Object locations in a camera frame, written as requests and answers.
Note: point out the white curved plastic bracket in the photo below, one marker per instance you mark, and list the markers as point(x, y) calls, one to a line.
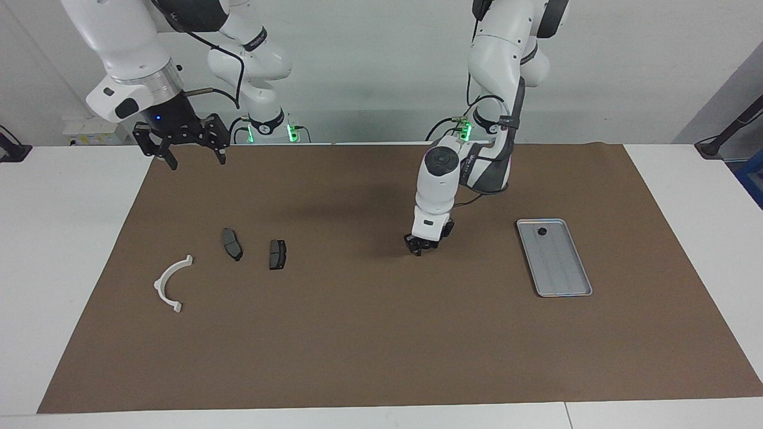
point(162, 292)

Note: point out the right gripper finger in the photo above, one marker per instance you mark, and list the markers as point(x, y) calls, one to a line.
point(168, 155)
point(220, 149)

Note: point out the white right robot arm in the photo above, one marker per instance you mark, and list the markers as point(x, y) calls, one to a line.
point(125, 42)

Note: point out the black table clamp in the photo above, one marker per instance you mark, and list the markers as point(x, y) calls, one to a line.
point(13, 150)

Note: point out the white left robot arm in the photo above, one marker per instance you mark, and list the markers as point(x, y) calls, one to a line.
point(498, 53)

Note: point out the brown table mat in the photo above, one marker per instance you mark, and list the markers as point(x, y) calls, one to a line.
point(387, 357)

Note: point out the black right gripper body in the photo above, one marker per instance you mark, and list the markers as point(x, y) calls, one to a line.
point(170, 119)

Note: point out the dark grey rectangular brake pad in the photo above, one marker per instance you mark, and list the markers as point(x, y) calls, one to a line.
point(278, 255)

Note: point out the blue crate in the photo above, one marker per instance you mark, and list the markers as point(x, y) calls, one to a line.
point(752, 182)

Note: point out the dark grey curved brake pad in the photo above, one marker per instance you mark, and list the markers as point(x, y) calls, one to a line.
point(231, 243)

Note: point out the white power strip box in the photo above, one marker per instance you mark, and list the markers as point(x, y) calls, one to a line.
point(89, 132)

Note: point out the silver metal tray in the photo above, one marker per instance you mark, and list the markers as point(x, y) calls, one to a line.
point(557, 268)

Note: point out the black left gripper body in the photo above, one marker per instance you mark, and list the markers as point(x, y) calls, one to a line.
point(432, 243)

